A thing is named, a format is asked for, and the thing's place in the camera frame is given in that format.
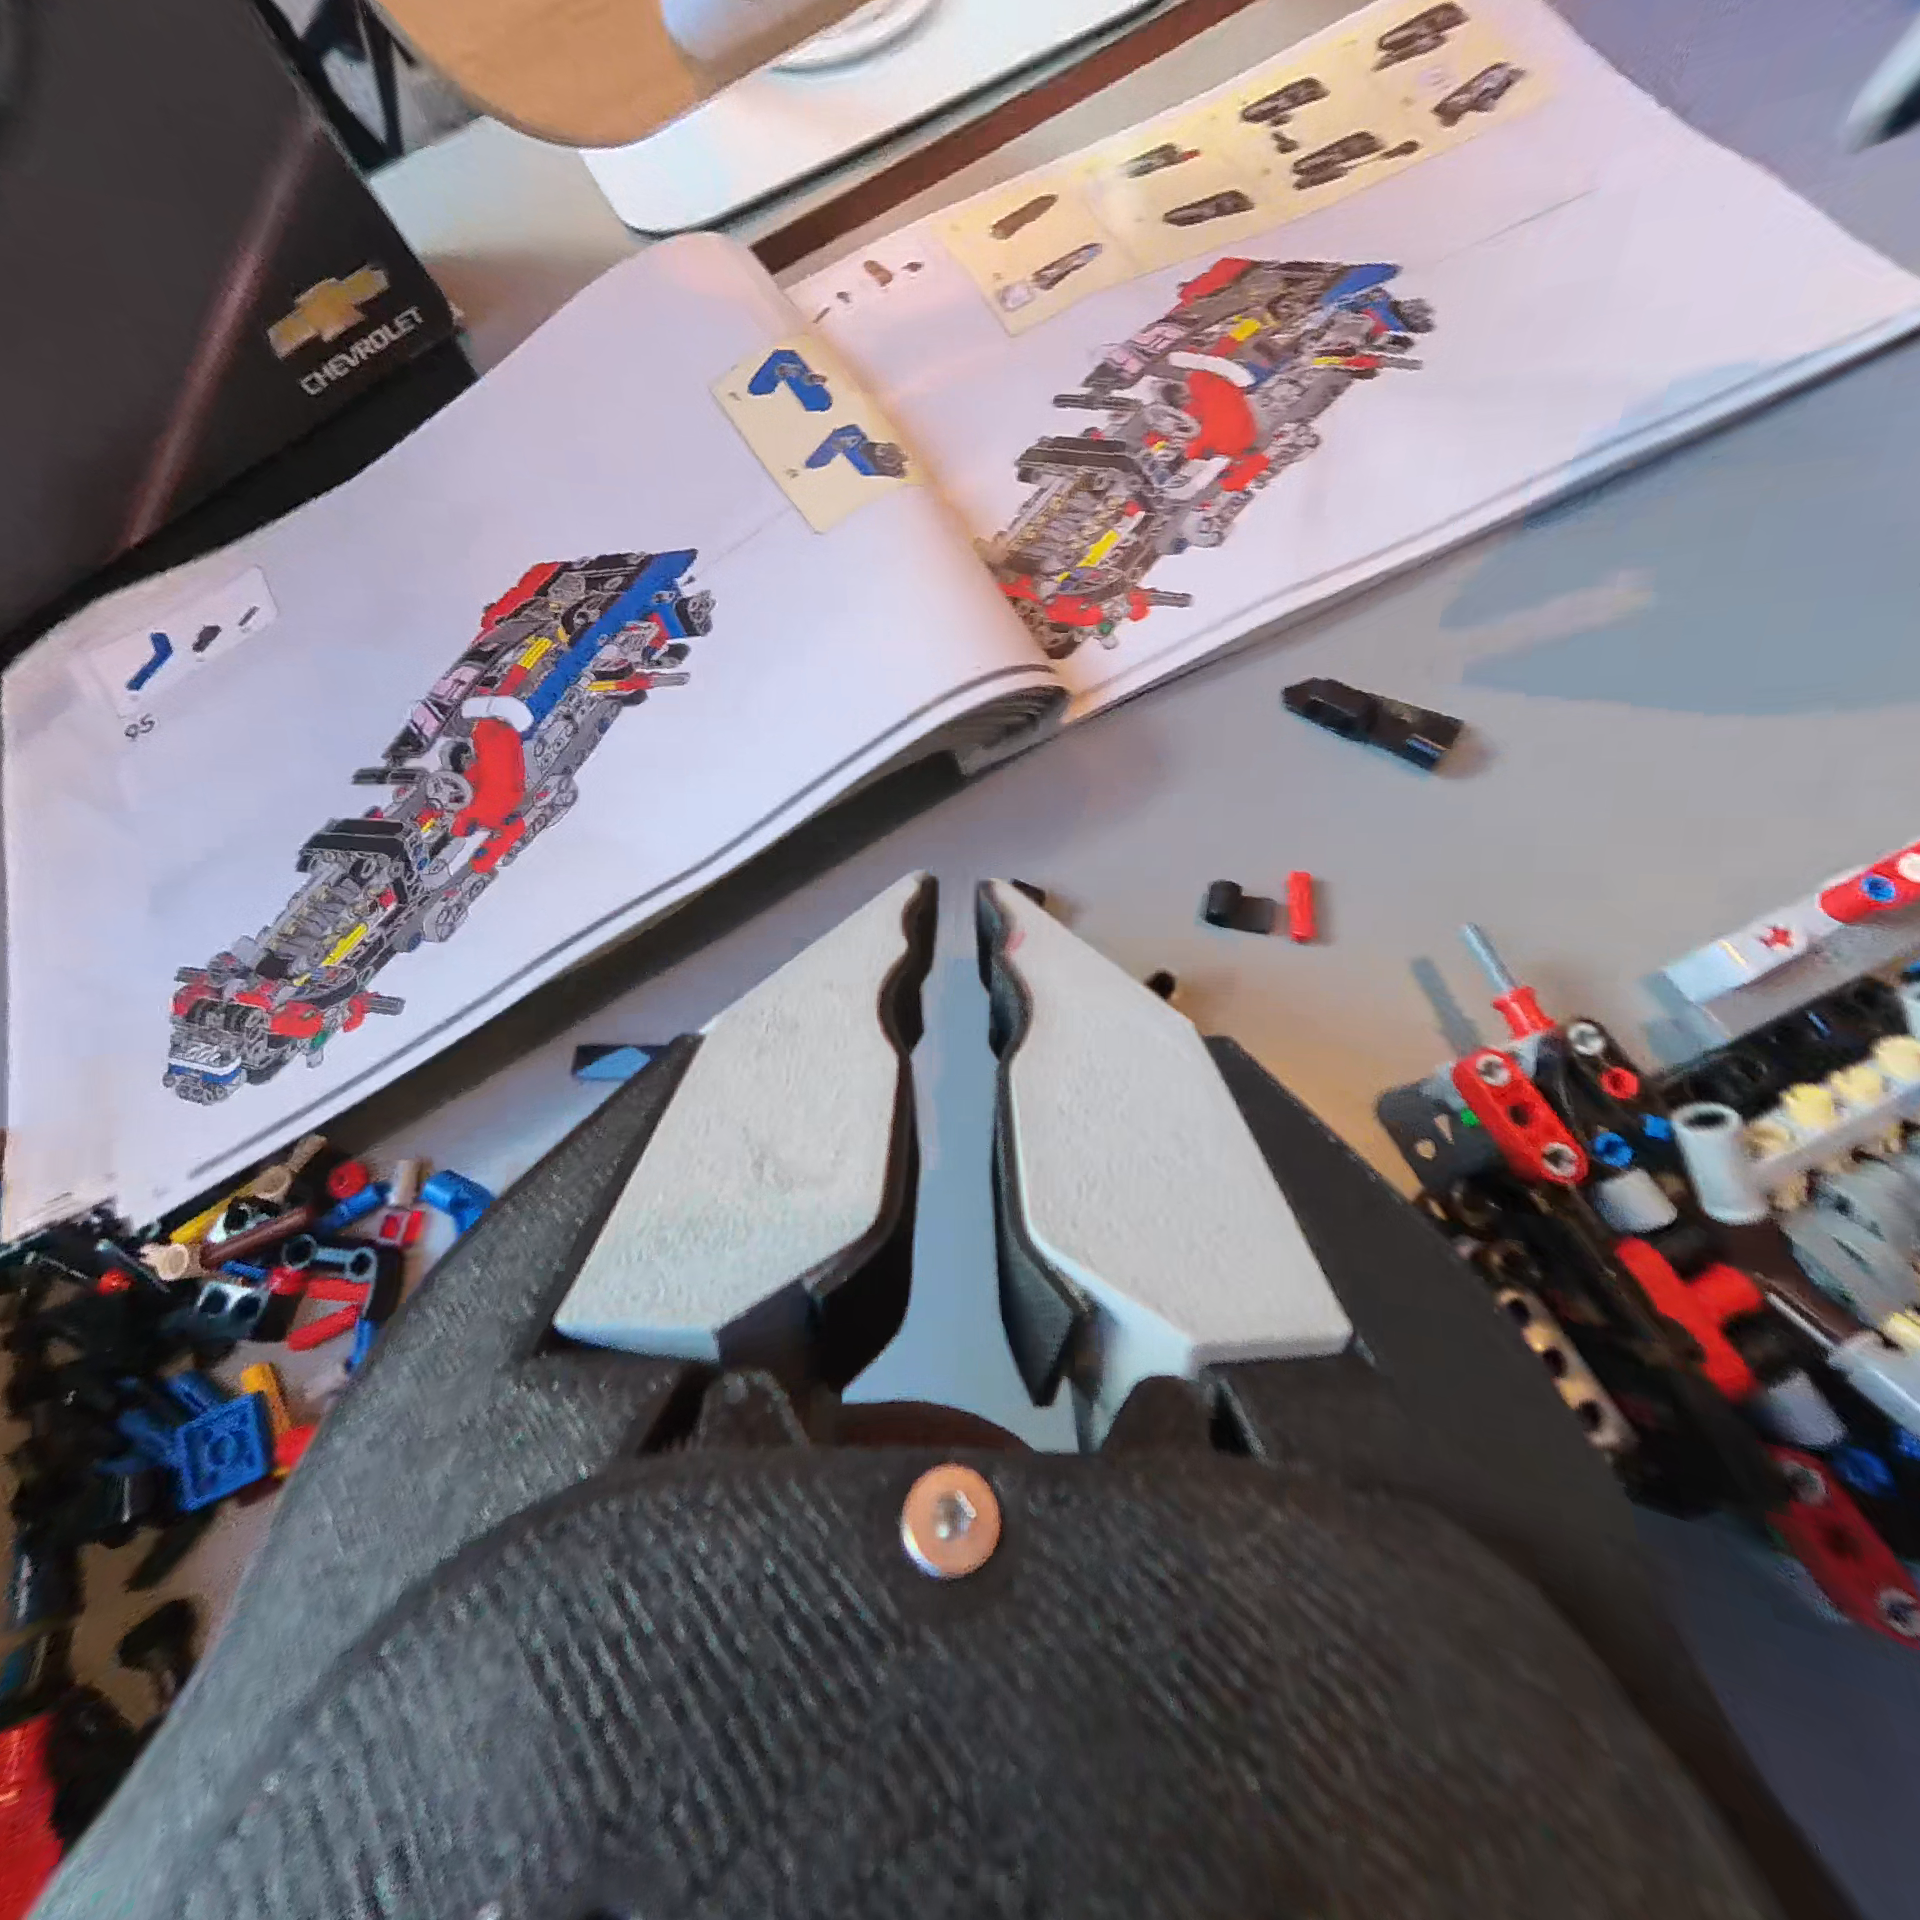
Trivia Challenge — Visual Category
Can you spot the partly built toy car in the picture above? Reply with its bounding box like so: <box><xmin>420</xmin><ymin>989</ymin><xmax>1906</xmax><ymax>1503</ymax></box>
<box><xmin>1375</xmin><ymin>839</ymin><xmax>1920</xmax><ymax>1637</ymax></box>

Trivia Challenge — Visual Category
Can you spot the open instruction booklet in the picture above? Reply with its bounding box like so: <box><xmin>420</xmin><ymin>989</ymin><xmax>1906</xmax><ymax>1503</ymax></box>
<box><xmin>0</xmin><ymin>0</ymin><xmax>1920</xmax><ymax>1239</ymax></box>

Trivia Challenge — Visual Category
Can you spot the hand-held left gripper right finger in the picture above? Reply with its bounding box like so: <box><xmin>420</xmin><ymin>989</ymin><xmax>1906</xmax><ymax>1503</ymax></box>
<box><xmin>975</xmin><ymin>873</ymin><xmax>1357</xmax><ymax>1449</ymax></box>

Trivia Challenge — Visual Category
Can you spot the pile of building bricks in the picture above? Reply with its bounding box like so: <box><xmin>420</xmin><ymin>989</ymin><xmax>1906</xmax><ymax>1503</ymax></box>
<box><xmin>0</xmin><ymin>1131</ymin><xmax>495</xmax><ymax>1862</ymax></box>

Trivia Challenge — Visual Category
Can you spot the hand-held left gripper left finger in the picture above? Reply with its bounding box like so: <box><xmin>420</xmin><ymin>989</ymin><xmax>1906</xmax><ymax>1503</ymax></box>
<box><xmin>551</xmin><ymin>871</ymin><xmax>943</xmax><ymax>1395</ymax></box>

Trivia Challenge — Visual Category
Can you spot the black double connector piece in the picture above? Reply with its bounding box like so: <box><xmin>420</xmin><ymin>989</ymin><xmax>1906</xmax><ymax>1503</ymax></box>
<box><xmin>1282</xmin><ymin>678</ymin><xmax>1465</xmax><ymax>774</ymax></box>

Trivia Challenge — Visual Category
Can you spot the black toy car set box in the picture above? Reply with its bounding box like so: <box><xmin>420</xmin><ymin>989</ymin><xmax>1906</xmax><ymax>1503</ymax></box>
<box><xmin>0</xmin><ymin>0</ymin><xmax>482</xmax><ymax>633</ymax></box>

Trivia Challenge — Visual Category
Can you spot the blue square plate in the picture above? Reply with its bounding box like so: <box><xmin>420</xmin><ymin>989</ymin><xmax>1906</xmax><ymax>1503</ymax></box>
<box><xmin>166</xmin><ymin>1401</ymin><xmax>278</xmax><ymax>1509</ymax></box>

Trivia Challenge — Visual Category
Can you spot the white stand base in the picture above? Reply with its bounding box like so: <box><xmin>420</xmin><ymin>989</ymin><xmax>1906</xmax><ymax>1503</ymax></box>
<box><xmin>576</xmin><ymin>0</ymin><xmax>1185</xmax><ymax>233</ymax></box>

